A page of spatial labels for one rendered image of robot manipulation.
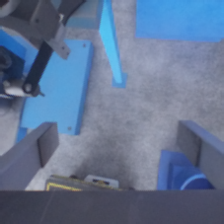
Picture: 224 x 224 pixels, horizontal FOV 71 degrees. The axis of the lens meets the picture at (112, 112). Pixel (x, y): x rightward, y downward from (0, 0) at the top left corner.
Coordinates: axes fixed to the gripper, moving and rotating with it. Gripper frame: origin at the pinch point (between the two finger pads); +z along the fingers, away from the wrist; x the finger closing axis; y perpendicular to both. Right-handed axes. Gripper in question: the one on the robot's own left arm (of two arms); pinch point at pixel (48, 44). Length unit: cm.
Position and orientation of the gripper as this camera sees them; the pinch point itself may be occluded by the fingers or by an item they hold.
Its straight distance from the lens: 40.8
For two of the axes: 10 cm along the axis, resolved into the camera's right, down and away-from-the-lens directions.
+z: 1.3, 1.3, 9.8
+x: -9.1, -3.7, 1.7
